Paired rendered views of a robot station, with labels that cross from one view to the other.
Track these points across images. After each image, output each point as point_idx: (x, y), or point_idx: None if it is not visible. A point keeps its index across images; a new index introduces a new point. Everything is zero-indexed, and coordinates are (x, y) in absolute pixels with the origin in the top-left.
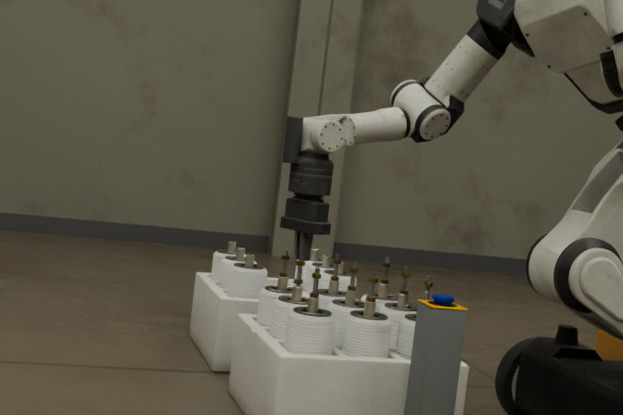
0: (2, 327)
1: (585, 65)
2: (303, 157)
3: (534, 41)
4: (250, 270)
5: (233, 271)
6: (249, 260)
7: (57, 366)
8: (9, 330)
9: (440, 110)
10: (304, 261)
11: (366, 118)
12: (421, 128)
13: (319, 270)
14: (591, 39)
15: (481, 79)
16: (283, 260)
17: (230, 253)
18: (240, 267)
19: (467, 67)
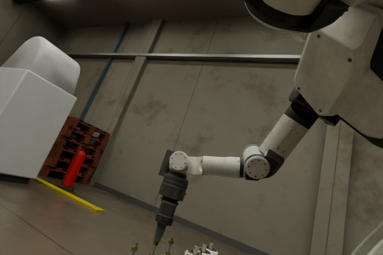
0: (122, 253)
1: (343, 94)
2: (167, 173)
3: (304, 91)
4: (190, 254)
5: (184, 253)
6: (195, 249)
7: None
8: (121, 254)
9: (257, 156)
10: (158, 242)
11: (212, 157)
12: (245, 168)
13: (136, 245)
14: (334, 60)
15: (293, 140)
16: (169, 243)
17: (207, 247)
18: (188, 251)
19: (280, 130)
